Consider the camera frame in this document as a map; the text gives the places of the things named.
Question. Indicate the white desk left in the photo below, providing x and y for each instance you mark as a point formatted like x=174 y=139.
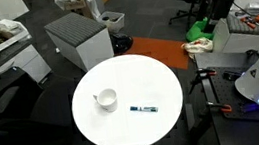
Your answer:
x=23 y=55

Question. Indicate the orange black clamp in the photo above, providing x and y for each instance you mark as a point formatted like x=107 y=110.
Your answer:
x=223 y=107
x=201 y=74

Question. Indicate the blue and white marker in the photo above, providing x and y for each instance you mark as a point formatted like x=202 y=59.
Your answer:
x=144 y=109

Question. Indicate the clear plastic bin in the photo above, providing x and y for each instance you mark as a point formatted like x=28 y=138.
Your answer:
x=113 y=20

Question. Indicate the black office chair left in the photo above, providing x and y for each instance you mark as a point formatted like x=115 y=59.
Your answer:
x=33 y=115

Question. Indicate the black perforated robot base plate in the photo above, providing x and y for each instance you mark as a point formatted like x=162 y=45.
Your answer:
x=226 y=93

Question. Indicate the white plastic bag with box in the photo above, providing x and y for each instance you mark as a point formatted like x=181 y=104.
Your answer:
x=76 y=4

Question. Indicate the white patterned bag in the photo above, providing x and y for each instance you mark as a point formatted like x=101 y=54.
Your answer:
x=201 y=45

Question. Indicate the orange floor mat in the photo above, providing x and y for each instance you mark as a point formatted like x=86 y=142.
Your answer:
x=169 y=52

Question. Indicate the orange black clamp upper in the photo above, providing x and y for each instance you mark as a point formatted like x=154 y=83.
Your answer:
x=201 y=74

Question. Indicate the white cabinet grey cushion top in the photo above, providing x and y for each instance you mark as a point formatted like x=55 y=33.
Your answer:
x=83 y=41

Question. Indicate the white ceramic mug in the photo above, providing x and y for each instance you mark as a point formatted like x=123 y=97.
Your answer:
x=107 y=99

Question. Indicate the orange black clamp lower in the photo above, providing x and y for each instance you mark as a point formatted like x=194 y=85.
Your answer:
x=223 y=107

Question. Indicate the green bag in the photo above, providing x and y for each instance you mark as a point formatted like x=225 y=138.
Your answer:
x=197 y=31

